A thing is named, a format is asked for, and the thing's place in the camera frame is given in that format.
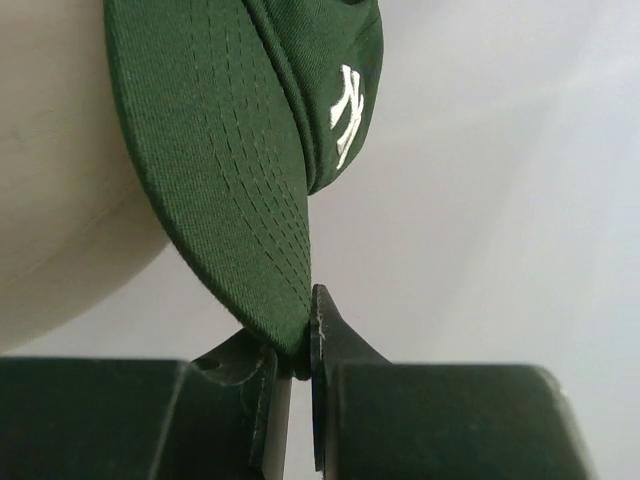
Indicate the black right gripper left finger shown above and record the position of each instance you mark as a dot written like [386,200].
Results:
[65,418]

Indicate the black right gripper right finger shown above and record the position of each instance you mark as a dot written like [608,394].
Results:
[374,419]

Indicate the dark green baseball cap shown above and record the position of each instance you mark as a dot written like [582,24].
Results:
[234,113]

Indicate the cream mannequin head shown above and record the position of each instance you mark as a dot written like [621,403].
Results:
[75,222]

